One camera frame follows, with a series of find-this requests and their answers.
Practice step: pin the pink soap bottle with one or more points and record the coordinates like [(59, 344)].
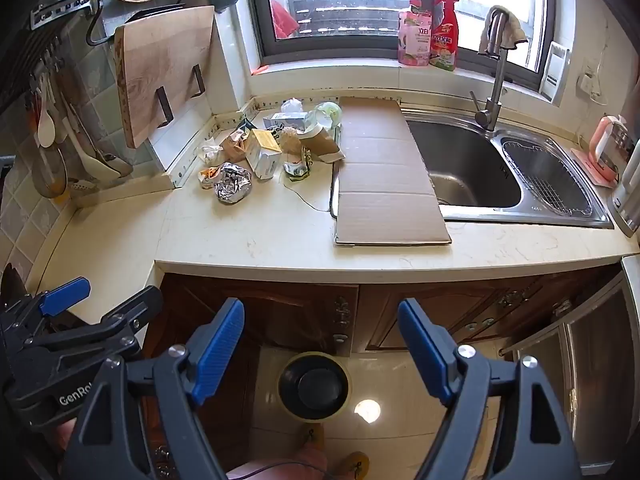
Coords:
[(415, 35)]

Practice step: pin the black cutting board rack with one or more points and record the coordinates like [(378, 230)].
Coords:
[(162, 105)]

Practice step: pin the metal wall bracket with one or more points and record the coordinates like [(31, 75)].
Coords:
[(60, 10)]

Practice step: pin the white grater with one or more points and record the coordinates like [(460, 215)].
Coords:
[(554, 72)]

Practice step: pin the white tissue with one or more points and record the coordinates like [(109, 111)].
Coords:
[(291, 106)]

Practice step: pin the pink pants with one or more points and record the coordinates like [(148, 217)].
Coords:
[(295, 467)]

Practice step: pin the wooden cutting board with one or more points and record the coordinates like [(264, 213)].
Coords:
[(165, 70)]

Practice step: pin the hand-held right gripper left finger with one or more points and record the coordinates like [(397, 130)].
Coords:
[(217, 350)]

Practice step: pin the cream carton box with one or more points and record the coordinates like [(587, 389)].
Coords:
[(264, 155)]

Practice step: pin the dark framed window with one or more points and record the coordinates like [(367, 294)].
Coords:
[(350, 35)]

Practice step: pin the wide wooden cabinet door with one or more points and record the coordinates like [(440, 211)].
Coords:
[(260, 310)]

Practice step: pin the white rice spoon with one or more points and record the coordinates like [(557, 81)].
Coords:
[(46, 125)]

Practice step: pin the blue and white box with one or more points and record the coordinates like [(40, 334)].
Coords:
[(287, 121)]

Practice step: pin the aluminium foil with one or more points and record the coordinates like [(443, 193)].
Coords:
[(232, 182)]

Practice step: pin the green packet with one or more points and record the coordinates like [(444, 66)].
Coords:
[(296, 166)]

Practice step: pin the yellow slipper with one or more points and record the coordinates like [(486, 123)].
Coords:
[(312, 437), (357, 462)]

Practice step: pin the brown skimmer ladle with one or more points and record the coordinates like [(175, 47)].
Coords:
[(50, 175)]

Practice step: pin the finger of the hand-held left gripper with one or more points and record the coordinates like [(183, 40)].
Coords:
[(65, 295), (132, 312)]

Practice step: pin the brown wrapper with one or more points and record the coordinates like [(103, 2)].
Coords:
[(232, 145)]

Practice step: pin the white plastic wrapper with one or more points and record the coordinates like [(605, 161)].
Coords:
[(210, 154)]

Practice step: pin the orange and white wrapper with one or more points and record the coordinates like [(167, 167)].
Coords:
[(209, 176)]

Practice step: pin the stainless steel double sink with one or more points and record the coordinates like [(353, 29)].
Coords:
[(465, 165)]

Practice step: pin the pink mat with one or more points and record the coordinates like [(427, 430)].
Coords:
[(587, 167)]

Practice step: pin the pink kettle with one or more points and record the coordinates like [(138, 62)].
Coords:
[(610, 147)]

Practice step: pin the cardboard sheet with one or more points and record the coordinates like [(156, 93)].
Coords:
[(385, 180)]

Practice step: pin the white wall socket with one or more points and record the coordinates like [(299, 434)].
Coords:
[(590, 82)]

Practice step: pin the red cloth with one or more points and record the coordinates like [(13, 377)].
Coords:
[(284, 20)]

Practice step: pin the steel faucet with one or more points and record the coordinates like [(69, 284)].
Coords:
[(492, 105)]

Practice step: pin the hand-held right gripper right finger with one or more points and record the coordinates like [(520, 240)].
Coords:
[(425, 350)]

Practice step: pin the white appliance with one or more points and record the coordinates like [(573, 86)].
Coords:
[(627, 200)]

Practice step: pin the clear plastic bag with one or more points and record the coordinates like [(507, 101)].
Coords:
[(326, 116)]

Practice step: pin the red spray bottle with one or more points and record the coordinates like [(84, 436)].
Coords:
[(444, 40)]

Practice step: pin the beige dish cloth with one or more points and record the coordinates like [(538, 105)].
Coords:
[(512, 30)]

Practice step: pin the white ladle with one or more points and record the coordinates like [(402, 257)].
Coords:
[(100, 165)]

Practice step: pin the loofah sponge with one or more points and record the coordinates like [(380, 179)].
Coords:
[(290, 141)]

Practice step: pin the round trash bin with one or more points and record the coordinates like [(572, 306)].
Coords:
[(314, 385)]

